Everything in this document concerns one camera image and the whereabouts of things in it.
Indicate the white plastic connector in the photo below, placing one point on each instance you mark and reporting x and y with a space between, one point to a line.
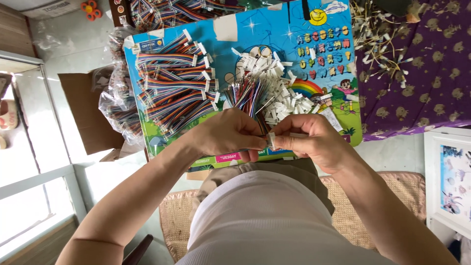
272 140

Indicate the brown cardboard sheet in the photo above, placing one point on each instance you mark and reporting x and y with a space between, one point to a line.
86 110

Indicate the glass door with white frame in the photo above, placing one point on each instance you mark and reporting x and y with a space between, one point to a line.
40 180

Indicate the blue cartoon printed board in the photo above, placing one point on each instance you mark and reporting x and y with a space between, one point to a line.
279 33

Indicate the beige slipper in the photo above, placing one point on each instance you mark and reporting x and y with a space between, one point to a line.
7 115

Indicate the woven straw mat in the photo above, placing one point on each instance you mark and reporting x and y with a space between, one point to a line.
371 206

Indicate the person's right hand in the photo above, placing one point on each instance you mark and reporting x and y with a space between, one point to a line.
316 143

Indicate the grey cardboard carton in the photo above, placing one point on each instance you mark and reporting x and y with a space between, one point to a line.
51 8

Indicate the pile of white connector housings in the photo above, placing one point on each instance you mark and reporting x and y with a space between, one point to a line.
283 92

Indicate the dark wooden furniture leg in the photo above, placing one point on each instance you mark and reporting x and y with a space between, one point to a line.
138 252

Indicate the person's left hand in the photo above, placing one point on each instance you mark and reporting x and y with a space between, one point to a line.
220 134

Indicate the person's khaki shorts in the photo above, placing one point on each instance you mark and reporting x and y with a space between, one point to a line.
228 173

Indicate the purple patterned cloth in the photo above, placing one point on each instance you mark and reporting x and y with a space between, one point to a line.
430 81

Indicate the person's white shirt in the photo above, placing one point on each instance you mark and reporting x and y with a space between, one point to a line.
265 224

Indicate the orange plastic toy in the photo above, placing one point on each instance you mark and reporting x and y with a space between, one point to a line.
91 9

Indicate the white paper label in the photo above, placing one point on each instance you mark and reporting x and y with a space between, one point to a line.
332 119

